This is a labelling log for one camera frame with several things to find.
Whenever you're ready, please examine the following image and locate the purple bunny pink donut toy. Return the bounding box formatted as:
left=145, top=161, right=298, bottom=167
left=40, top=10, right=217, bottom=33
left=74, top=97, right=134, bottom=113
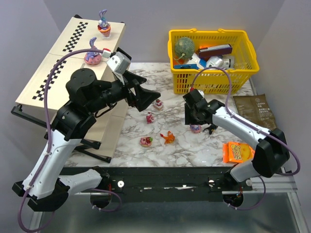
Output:
left=190, top=125, right=202, bottom=133

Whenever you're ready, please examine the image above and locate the purple bunny cupcake toy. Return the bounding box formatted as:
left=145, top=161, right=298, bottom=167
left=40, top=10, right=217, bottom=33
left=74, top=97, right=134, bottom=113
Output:
left=98, top=9, right=111, bottom=39

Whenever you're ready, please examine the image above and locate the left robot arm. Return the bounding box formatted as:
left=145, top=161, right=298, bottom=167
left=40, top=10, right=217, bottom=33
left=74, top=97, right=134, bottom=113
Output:
left=12, top=68, right=160, bottom=212

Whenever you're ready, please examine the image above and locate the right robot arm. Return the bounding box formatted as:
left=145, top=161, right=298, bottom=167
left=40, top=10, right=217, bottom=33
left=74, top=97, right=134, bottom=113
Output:
left=183, top=89, right=290, bottom=183

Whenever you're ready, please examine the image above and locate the beige tiered shelf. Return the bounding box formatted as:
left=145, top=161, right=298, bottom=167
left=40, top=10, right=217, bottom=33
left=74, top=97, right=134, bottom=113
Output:
left=11, top=15, right=128, bottom=164

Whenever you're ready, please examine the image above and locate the strawberry cake slice toy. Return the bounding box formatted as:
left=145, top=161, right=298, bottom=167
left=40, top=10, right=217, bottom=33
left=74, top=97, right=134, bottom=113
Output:
left=153, top=99, right=164, bottom=111

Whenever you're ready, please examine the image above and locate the pink bear toy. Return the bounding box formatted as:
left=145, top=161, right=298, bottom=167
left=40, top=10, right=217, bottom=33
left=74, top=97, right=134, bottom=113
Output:
left=146, top=112, right=155, bottom=124

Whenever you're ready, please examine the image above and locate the black dragon toy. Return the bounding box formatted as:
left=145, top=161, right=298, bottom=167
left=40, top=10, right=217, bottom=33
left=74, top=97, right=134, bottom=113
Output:
left=203, top=124, right=218, bottom=135

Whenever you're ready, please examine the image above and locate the yellow plastic basket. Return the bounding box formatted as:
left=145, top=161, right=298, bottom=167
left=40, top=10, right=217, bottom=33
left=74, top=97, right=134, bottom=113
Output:
left=168, top=29, right=259, bottom=94

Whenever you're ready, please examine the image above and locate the orange dragon toy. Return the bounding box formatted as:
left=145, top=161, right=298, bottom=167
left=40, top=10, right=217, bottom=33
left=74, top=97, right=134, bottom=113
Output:
left=160, top=131, right=175, bottom=145

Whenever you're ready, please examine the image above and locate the strawberry tart toy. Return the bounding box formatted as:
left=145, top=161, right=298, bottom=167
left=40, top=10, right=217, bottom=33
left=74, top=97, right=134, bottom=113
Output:
left=140, top=136, right=153, bottom=147

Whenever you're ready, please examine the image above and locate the blue box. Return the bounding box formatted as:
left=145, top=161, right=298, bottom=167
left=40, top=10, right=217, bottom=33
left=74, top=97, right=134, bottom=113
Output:
left=173, top=64, right=199, bottom=69

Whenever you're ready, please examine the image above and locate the orange snack box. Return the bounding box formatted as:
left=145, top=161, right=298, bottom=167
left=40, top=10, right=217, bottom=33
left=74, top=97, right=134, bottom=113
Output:
left=223, top=142, right=255, bottom=163

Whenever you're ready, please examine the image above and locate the white bottle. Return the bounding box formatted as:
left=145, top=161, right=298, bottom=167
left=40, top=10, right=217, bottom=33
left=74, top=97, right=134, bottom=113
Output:
left=222, top=54, right=235, bottom=69

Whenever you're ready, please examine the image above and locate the brown coffee bag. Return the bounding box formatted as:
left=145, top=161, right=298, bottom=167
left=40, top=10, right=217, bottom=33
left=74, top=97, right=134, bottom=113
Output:
left=233, top=94, right=277, bottom=131

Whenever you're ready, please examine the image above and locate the green melon ball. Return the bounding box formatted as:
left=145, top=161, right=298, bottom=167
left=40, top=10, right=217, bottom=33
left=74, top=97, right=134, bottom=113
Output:
left=174, top=37, right=195, bottom=59

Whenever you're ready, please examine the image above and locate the purple box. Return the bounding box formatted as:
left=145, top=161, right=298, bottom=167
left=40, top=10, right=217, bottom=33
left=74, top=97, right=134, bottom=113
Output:
left=198, top=44, right=233, bottom=58

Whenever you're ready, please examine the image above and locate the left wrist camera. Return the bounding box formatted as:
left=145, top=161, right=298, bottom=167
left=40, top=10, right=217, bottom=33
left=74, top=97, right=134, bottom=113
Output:
left=106, top=51, right=131, bottom=76

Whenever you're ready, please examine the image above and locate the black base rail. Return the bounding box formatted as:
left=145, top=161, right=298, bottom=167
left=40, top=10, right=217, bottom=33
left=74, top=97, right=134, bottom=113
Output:
left=90, top=167, right=252, bottom=203

